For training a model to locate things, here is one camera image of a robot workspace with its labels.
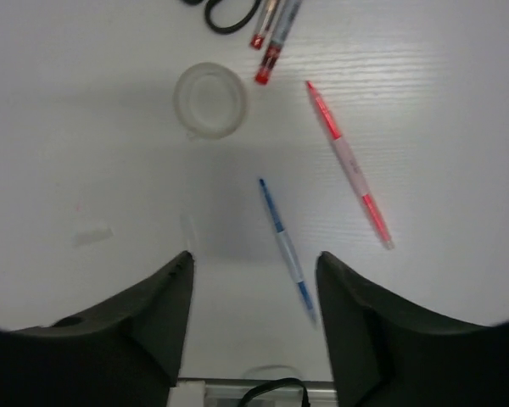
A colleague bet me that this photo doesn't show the clear tape roll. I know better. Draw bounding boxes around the clear tape roll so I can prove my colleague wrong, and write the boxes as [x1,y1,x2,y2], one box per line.
[173,62,249,140]

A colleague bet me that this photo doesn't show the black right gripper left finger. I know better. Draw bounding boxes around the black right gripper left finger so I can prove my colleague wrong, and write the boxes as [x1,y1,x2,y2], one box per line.
[0,251,194,406]

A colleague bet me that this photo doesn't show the black cable at base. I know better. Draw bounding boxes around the black cable at base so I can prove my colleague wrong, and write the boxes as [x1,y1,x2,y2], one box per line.
[239,377,313,407]

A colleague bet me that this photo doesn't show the black handled scissors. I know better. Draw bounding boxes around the black handled scissors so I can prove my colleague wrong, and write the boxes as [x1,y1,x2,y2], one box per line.
[180,0,261,36]

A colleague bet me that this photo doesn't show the blue and white pen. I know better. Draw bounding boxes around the blue and white pen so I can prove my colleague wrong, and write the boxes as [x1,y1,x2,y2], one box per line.
[258,178,317,326]

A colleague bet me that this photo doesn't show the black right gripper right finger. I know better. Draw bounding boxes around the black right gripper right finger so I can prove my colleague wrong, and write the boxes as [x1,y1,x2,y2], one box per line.
[316,252,509,406]

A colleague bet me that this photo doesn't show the red gel pen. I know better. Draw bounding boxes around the red gel pen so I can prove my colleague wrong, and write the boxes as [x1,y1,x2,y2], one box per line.
[254,0,303,85]
[250,0,281,50]

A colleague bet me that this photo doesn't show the red and white pen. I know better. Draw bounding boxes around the red and white pen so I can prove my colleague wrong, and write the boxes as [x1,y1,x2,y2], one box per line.
[305,81,394,250]

